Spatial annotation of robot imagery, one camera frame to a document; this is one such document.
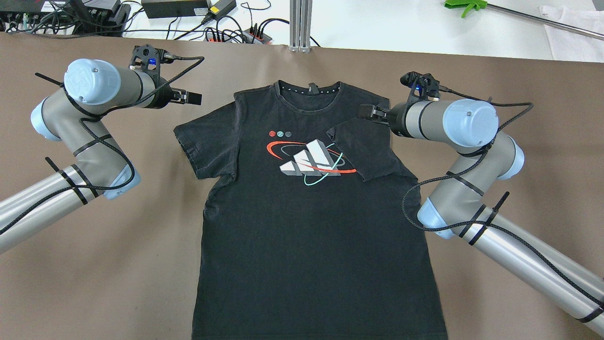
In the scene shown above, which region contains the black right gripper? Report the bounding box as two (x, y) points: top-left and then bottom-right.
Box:
(358, 105), (390, 125)

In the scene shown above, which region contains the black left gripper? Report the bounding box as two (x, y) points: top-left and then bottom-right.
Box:
(152, 85), (202, 109)

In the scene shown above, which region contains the black printed t-shirt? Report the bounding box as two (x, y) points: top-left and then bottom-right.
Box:
(174, 80), (447, 340)

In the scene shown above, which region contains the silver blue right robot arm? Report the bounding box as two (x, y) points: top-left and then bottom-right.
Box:
(359, 99), (604, 335)

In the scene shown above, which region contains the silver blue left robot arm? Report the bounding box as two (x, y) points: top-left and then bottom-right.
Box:
(1, 59), (168, 253)

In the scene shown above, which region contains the grey orange USB hub left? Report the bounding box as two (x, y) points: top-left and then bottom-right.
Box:
(203, 28), (227, 43)

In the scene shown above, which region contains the grey orange usb hub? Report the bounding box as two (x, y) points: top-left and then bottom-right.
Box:
(203, 28), (227, 43)
(243, 27), (273, 45)

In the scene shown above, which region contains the grey orange USB hub right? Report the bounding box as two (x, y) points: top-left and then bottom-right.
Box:
(243, 27), (273, 45)

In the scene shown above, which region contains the black power adapter brick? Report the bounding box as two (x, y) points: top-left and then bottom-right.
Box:
(142, 0), (212, 19)

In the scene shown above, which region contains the white cloth on floor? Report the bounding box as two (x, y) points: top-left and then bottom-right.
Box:
(539, 6), (604, 63)

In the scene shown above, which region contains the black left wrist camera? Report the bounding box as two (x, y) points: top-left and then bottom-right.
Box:
(129, 44), (176, 72)

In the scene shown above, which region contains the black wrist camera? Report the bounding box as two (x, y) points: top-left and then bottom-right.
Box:
(400, 71), (440, 102)
(129, 44), (176, 72)

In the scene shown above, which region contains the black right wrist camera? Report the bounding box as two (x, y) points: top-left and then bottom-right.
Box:
(400, 71), (440, 102)

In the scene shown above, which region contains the aluminium frame post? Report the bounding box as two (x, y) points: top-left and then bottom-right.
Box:
(288, 0), (312, 53)

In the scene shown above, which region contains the green handled metal rod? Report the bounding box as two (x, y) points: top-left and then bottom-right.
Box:
(444, 0), (604, 41)

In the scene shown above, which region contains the black network switch box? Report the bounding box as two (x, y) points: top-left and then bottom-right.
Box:
(0, 0), (134, 36)

